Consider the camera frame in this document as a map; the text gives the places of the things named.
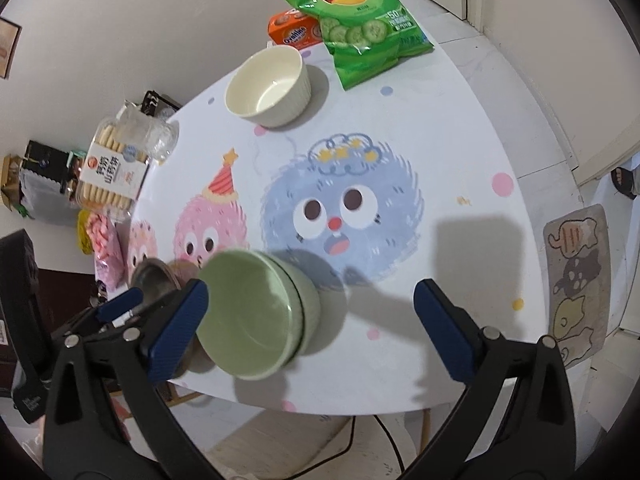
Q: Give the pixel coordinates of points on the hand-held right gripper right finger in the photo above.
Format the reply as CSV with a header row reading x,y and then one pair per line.
x,y
445,330

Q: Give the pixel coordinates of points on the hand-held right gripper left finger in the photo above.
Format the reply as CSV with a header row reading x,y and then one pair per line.
x,y
177,330

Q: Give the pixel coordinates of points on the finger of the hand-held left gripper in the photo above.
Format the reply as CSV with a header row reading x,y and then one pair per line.
x,y
120,305
160,307

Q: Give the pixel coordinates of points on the light green bowl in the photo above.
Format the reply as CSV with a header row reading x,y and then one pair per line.
x,y
250,310
307,305

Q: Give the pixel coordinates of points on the pink candy packet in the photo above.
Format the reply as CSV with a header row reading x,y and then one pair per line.
x,y
105,250

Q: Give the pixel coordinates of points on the yellow snack packet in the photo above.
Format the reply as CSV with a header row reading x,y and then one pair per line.
x,y
82,232

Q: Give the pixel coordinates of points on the silver foil bag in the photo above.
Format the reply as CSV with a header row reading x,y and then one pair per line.
x,y
47,200

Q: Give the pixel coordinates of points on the black box with label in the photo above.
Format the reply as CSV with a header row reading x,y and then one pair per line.
x,y
47,160

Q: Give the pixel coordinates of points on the cartoon floor mat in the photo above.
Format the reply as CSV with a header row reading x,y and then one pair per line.
x,y
580,280

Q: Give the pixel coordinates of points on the clear biscuit tray pack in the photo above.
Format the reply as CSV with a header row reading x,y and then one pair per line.
x,y
120,160

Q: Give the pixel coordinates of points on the cartoon printed tablecloth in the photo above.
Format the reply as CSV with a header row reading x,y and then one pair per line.
x,y
400,150

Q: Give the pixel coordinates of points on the small black box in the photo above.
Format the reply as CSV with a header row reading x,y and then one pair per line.
x,y
157,105

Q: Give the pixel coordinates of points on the black slipper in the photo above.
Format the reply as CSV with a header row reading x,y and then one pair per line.
x,y
625,182

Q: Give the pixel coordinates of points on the white ceramic bowl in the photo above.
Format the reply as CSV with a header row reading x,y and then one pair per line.
x,y
265,85

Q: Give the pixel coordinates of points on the orange biscuit box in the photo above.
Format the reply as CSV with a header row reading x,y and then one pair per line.
x,y
290,35

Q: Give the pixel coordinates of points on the green chips bag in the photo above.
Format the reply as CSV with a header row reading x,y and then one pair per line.
x,y
350,15

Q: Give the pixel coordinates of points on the wooden picture frame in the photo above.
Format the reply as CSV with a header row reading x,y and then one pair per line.
x,y
9,50

